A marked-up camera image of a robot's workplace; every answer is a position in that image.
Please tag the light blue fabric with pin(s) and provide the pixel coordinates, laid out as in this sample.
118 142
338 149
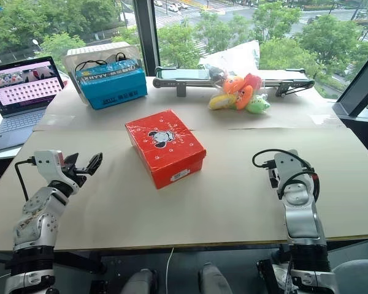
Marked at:
358 275

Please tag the dark plush toy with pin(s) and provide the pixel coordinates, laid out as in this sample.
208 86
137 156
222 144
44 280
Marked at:
215 74

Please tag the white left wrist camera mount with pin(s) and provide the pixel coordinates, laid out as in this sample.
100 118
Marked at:
46 160

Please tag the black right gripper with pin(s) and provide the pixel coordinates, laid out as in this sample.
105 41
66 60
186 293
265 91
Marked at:
273 179

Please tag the green plush toy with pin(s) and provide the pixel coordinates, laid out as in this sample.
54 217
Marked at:
258 104

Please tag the small conveyor belt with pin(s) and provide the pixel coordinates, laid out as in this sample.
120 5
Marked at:
184 80

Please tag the grey open laptop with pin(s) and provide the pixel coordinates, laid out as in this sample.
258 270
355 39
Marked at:
15 95

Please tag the blue cardboard box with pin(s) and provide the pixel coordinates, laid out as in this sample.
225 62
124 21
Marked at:
113 88

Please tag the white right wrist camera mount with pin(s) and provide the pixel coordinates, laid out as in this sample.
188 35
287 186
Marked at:
289 167

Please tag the clear plastic bag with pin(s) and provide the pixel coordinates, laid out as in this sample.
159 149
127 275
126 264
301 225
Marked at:
236 56

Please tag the grey rounded shape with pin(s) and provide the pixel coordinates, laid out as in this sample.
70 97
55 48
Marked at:
142 281
213 280

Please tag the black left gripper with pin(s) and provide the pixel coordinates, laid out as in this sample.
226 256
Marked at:
75 175

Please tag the dark slanted window frame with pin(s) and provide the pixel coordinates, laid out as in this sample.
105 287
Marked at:
360 88

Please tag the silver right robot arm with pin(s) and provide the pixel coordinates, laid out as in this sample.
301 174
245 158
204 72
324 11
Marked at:
300 217

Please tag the clear plastic storage bin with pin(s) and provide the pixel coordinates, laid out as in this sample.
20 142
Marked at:
76 58

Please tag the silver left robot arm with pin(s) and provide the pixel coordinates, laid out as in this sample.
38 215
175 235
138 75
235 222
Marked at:
33 220

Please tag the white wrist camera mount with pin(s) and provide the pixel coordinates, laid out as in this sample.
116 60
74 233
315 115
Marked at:
289 167
46 160

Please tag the red shoe box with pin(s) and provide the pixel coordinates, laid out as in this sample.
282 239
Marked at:
164 147

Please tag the black metal bracket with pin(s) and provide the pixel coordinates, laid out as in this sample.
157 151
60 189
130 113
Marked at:
266 275

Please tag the orange carrot plush toy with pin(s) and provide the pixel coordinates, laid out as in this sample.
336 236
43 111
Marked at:
243 98

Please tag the red plush toy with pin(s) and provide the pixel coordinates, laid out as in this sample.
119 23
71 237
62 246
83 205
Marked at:
254 80

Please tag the dark window pillar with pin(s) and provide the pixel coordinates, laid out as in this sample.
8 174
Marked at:
145 36

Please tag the yellow plush toy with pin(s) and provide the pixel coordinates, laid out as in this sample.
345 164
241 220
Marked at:
221 101

